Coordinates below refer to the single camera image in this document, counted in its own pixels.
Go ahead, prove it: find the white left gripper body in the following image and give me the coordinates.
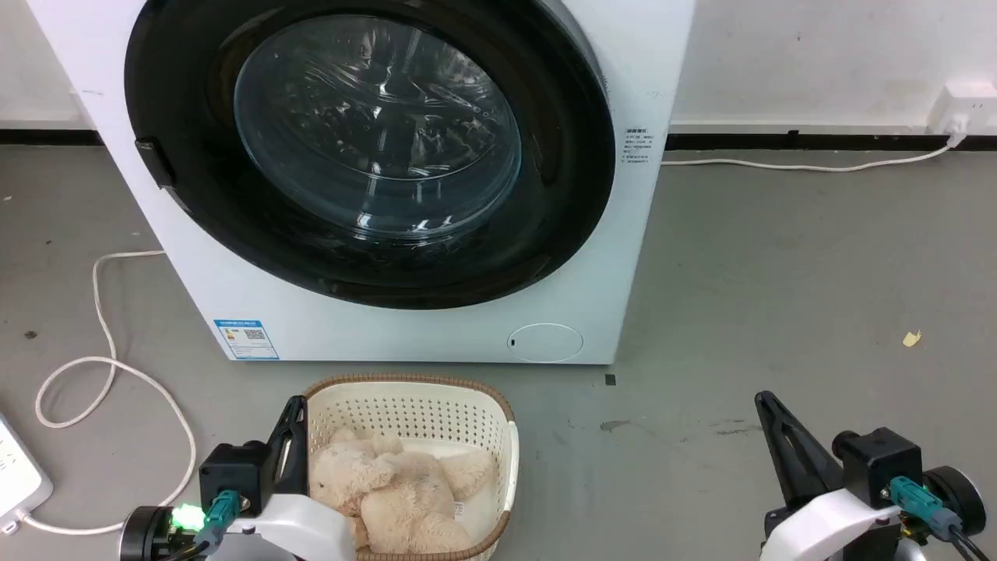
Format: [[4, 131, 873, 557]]
[[224, 492, 358, 561]]

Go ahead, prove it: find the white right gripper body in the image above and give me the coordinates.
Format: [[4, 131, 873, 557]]
[[761, 489, 906, 561]]

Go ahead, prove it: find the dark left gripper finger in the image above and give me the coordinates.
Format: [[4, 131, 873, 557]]
[[287, 395, 310, 498], [266, 407, 292, 499]]

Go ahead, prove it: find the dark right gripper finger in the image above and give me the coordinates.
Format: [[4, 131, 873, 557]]
[[753, 393, 815, 509], [759, 390, 845, 501]]

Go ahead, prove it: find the white washing machine body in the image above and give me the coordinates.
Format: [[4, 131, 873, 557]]
[[26, 0, 696, 366]]

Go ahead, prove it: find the black round glass washer door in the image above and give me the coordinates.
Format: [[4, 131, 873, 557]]
[[124, 0, 617, 311]]

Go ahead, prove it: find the beige plush teddy bear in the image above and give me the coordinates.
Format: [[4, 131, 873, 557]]
[[310, 429, 497, 556]]

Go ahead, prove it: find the blue energy label sticker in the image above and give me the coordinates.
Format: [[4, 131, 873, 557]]
[[213, 319, 280, 362]]

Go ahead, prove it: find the cream plastic laundry basket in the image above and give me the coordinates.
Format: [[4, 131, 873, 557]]
[[302, 373, 520, 561]]

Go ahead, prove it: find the white power strip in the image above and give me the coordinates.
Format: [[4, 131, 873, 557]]
[[0, 411, 55, 535]]

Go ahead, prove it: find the round white filter cover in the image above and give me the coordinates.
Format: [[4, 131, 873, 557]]
[[506, 323, 584, 364]]

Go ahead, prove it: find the small text sticker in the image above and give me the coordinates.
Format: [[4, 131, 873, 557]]
[[622, 128, 655, 166]]

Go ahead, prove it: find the teal left cable connector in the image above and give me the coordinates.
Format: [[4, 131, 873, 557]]
[[193, 489, 244, 548]]

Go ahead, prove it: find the teal cable connector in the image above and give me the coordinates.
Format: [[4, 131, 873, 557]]
[[889, 476, 964, 540], [193, 489, 244, 548]]

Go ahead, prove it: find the teal right cable connector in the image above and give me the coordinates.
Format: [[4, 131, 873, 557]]
[[889, 476, 964, 540]]

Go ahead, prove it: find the white power cable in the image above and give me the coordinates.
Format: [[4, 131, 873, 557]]
[[17, 249, 198, 537], [661, 134, 967, 173]]

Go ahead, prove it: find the white wall socket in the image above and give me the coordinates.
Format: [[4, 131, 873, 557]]
[[926, 80, 997, 139]]

